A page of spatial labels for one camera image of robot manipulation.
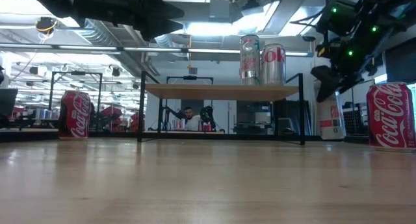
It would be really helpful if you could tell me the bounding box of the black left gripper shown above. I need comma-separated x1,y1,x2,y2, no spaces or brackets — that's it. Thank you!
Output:
73,0,185,42

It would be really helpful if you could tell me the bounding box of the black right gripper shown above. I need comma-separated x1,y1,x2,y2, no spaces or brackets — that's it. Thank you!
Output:
310,29,374,103

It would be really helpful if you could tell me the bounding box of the tall Celsius Peach Vibe can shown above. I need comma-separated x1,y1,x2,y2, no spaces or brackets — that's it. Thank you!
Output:
313,79,347,141
239,34,261,86

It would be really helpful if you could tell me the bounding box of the red Coca-Cola can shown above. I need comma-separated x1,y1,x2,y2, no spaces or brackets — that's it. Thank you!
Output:
366,81,416,153
59,90,92,140

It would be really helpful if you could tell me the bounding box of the silver Diet Coke can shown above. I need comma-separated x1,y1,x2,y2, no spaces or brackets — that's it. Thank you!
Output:
261,43,287,86

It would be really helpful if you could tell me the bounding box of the black mesh crate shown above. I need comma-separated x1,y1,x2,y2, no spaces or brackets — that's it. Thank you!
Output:
343,102,370,136

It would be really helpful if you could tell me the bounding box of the long ceiling light bar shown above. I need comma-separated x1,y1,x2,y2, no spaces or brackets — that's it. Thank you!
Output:
0,44,315,58

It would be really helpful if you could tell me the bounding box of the red office chair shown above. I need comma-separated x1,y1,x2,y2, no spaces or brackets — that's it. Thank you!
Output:
129,112,141,132
99,106,124,132

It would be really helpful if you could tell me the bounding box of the person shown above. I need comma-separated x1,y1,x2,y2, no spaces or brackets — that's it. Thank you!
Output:
182,106,203,132

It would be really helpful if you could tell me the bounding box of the dark monitor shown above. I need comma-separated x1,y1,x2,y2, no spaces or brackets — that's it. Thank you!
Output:
0,88,19,119

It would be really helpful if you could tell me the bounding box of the small black frame rig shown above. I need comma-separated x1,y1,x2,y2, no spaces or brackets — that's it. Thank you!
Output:
165,75,215,86

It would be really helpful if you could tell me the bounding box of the wooden shelf with black frame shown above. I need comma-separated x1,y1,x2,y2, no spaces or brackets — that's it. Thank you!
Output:
138,70,306,146

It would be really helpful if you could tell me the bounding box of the large black frame rig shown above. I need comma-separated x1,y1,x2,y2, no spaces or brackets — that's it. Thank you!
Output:
49,70,103,134

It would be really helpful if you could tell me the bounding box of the ceiling camera with yellow cable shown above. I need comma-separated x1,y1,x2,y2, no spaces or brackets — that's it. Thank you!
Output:
34,16,59,36

